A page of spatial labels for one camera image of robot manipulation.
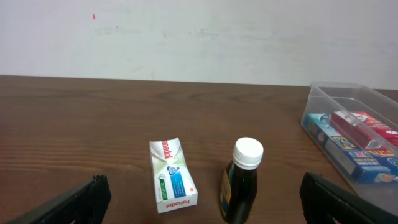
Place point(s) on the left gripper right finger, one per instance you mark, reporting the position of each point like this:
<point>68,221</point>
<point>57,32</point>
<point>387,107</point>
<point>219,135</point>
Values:
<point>327,203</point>

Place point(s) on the red medicine box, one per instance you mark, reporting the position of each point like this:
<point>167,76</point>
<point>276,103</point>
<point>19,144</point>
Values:
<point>348,126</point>

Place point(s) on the dark bottle white cap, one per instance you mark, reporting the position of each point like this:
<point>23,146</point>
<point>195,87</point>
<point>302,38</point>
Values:
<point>239,182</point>

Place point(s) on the blue Kool Fever box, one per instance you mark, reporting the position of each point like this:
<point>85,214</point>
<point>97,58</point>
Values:
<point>364,166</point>

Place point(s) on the clear plastic container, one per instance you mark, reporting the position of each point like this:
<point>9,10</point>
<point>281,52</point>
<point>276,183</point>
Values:
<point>326,97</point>

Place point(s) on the white Panadol box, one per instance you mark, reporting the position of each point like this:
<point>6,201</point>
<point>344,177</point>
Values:
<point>173,185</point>

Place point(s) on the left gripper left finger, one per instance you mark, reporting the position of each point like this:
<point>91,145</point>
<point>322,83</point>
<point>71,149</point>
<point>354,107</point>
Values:
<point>85,204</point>

